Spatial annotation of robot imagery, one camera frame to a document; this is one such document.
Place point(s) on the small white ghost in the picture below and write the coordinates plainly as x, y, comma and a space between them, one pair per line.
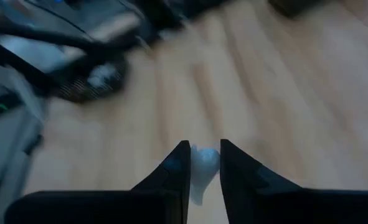
204, 168
102, 76

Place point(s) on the black plastic tray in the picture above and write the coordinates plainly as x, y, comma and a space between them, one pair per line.
78, 90

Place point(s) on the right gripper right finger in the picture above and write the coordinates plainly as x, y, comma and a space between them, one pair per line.
243, 180

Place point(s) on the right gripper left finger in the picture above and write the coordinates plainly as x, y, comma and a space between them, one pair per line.
171, 180

